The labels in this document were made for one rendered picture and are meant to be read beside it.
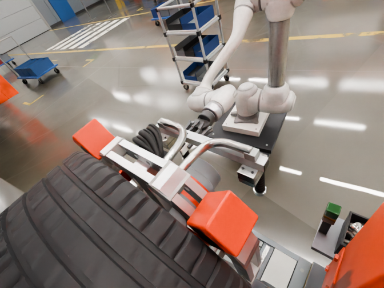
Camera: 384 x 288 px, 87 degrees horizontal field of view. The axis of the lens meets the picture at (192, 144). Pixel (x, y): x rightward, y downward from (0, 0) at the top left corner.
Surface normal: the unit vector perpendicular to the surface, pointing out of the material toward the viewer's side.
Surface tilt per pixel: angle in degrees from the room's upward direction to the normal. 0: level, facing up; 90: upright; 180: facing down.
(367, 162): 0
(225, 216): 45
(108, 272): 28
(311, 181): 0
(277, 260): 0
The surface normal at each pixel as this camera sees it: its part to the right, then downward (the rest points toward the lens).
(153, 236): 0.16, -0.42
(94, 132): 0.47, -0.14
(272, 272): -0.27, -0.66
